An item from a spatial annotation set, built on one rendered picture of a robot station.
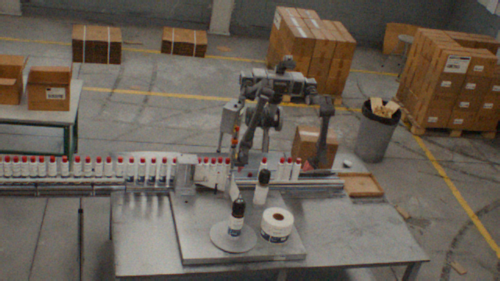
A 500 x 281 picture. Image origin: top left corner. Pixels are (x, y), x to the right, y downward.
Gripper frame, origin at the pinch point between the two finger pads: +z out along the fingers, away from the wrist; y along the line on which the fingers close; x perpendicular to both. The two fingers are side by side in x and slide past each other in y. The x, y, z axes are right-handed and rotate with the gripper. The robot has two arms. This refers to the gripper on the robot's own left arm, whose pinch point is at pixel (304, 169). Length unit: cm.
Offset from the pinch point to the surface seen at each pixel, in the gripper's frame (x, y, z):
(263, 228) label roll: -36, 62, 31
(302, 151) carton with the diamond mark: 0.3, -18.8, -6.2
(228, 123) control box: -74, -1, 11
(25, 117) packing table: -146, -104, 147
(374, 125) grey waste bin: 144, -153, -53
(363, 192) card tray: 44, 14, -21
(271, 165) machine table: -2.1, -26.8, 21.4
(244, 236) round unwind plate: -41, 62, 44
